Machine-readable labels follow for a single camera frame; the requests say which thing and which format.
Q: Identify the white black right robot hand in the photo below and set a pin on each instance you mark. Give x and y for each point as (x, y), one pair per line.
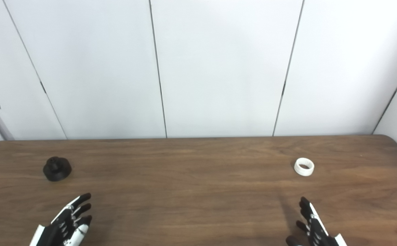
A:
(316, 230)

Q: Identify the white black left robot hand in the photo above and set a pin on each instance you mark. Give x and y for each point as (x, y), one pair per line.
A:
(57, 229)

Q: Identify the round black plastic part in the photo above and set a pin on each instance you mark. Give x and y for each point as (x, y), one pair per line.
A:
(57, 169)

